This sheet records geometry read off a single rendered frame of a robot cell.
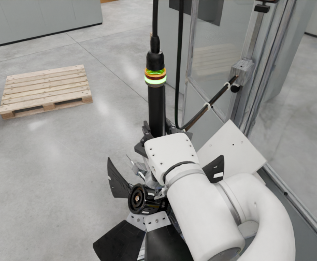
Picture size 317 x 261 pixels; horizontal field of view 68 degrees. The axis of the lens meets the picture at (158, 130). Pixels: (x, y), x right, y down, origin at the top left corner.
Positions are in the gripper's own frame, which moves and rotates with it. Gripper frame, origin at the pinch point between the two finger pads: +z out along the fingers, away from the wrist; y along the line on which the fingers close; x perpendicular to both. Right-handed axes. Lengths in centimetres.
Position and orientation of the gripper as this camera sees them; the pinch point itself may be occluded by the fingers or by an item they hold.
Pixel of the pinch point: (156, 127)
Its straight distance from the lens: 57.7
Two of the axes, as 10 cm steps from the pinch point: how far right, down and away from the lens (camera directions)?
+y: 9.5, -2.1, 2.4
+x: 0.0, -7.5, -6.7
